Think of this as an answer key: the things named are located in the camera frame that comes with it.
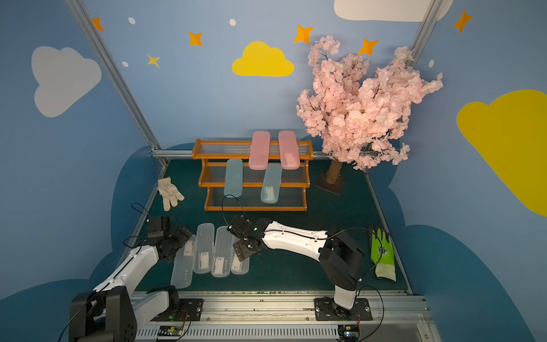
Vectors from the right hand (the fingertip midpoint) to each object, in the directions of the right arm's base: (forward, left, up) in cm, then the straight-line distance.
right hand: (252, 244), depth 84 cm
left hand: (+3, +29, -3) cm, 30 cm away
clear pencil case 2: (0, +21, -6) cm, 22 cm away
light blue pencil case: (+26, +11, +10) cm, 30 cm away
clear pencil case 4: (-8, +5, -5) cm, 10 cm away
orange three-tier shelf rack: (+27, +17, +23) cm, 39 cm away
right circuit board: (-26, -37, -9) cm, 46 cm away
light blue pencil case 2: (+22, -6, +11) cm, 25 cm away
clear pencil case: (-10, +27, -6) cm, 30 cm away
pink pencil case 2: (+27, -13, +24) cm, 39 cm away
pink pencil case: (+30, -1, +24) cm, 38 cm away
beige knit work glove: (+26, +47, -6) cm, 54 cm away
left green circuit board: (-29, +25, -7) cm, 39 cm away
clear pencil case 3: (-1, +13, -6) cm, 15 cm away
